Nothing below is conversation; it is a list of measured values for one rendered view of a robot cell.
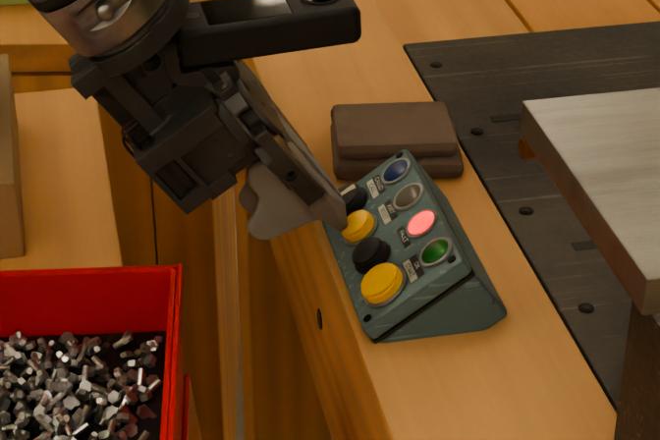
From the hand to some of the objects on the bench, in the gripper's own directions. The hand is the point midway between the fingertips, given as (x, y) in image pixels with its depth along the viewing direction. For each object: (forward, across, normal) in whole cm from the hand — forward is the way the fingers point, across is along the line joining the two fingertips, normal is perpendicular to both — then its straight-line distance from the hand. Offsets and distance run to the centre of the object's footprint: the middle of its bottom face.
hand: (341, 207), depth 97 cm
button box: (+9, +2, -1) cm, 9 cm away
